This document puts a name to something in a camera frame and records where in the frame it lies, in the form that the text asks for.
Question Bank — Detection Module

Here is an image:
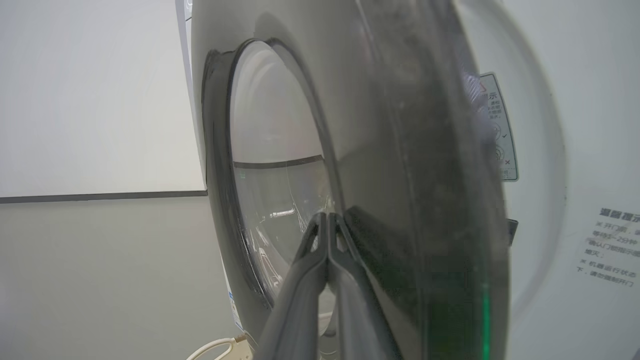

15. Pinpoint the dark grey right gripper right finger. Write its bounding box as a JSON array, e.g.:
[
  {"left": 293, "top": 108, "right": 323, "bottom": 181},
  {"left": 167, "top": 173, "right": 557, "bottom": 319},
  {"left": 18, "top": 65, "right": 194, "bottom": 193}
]
[{"left": 327, "top": 212, "right": 402, "bottom": 360}]

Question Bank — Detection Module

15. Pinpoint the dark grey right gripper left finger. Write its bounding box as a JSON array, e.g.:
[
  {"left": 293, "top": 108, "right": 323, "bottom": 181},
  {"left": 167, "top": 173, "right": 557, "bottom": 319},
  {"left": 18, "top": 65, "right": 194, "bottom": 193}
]
[{"left": 254, "top": 212, "right": 329, "bottom": 360}]

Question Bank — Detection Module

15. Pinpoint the grey round washing machine door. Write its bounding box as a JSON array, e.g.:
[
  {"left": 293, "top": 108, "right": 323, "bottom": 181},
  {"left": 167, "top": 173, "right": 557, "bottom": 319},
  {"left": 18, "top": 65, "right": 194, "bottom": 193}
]
[{"left": 190, "top": 0, "right": 512, "bottom": 360}]

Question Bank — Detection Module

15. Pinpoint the cream perforated laundry basket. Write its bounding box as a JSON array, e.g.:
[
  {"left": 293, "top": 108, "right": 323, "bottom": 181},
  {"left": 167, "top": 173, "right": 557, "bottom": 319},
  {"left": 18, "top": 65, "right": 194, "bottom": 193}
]
[{"left": 186, "top": 333, "right": 257, "bottom": 360}]

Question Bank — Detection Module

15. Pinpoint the white front-load washing machine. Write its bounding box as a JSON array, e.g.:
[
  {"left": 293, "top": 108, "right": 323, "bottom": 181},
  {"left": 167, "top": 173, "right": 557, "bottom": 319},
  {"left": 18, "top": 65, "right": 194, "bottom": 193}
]
[{"left": 174, "top": 0, "right": 640, "bottom": 360}]

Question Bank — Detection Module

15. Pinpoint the blue and white energy label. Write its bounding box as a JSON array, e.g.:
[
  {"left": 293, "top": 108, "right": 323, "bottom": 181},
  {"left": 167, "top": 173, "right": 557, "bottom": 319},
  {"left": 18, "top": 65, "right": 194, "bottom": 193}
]
[{"left": 226, "top": 289, "right": 244, "bottom": 332}]

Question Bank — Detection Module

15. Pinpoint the grey warning sticker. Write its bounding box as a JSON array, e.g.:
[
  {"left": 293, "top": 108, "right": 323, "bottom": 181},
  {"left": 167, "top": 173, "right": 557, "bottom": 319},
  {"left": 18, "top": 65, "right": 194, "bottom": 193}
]
[{"left": 476, "top": 72, "right": 520, "bottom": 182}]

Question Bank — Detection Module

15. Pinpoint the clear printed text sticker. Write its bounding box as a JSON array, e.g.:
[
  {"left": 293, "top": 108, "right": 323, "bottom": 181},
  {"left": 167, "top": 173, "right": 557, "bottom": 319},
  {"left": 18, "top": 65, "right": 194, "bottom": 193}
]
[{"left": 574, "top": 206, "right": 640, "bottom": 289}]

